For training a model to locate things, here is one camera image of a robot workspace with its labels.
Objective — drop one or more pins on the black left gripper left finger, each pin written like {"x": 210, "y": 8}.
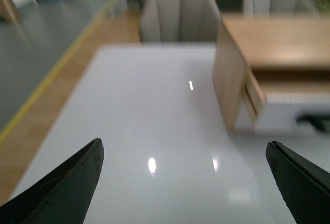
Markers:
{"x": 63, "y": 195}

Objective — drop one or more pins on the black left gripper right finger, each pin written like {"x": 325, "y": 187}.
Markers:
{"x": 304, "y": 186}

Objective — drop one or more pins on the white drawer with wooden front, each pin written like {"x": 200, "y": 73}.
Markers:
{"x": 287, "y": 102}

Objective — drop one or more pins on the wooden drawer cabinet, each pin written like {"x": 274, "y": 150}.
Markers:
{"x": 277, "y": 42}

